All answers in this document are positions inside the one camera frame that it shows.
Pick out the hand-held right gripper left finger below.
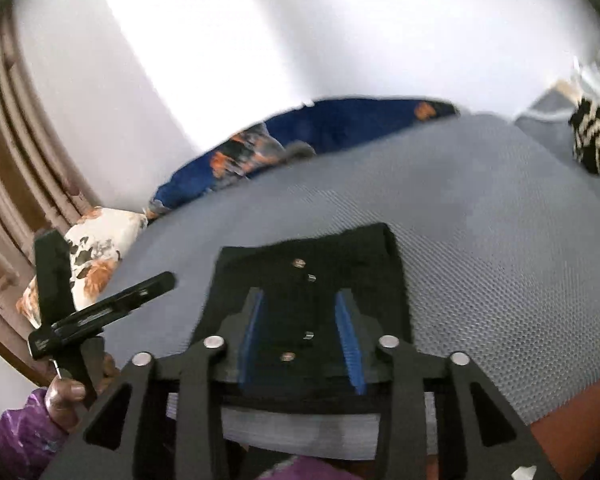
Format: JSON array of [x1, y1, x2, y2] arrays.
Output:
[[40, 287, 268, 480]]

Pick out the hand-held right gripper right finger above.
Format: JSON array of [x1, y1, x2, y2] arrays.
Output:
[[334, 290, 561, 480]]

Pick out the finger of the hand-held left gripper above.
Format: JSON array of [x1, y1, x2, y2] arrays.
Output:
[[72, 272, 177, 331], [34, 230, 76, 328]]

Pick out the black pants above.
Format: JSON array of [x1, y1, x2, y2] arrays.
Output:
[[190, 223, 416, 401]]

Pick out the person's left forearm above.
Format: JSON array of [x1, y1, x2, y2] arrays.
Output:
[[0, 387, 71, 480]]

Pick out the person's left hand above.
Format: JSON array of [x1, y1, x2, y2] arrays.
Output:
[[45, 352, 121, 433]]

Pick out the white floral pillow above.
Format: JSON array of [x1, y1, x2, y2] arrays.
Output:
[[16, 207, 148, 328]]

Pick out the beige curtain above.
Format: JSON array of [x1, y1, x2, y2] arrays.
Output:
[[0, 10, 96, 376]]

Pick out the person's purple top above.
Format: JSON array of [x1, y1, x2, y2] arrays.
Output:
[[257, 455, 366, 480]]

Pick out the grey mesh bed mattress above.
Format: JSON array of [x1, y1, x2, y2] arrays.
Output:
[[100, 112, 600, 461]]

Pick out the navy floral blanket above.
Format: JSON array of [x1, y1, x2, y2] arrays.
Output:
[[147, 97, 461, 218]]

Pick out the grey piped cushion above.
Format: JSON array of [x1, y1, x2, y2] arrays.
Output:
[[514, 87, 581, 161]]

